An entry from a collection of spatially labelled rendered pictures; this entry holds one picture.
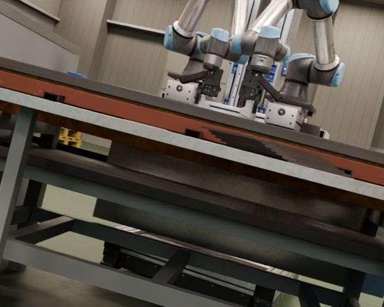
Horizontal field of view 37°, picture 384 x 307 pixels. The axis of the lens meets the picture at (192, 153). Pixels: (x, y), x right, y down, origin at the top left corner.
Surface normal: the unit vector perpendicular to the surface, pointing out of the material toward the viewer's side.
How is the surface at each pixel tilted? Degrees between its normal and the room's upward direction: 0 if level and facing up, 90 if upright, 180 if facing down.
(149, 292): 90
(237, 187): 90
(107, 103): 90
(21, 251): 90
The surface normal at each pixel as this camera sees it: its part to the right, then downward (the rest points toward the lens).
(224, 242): -0.12, -0.01
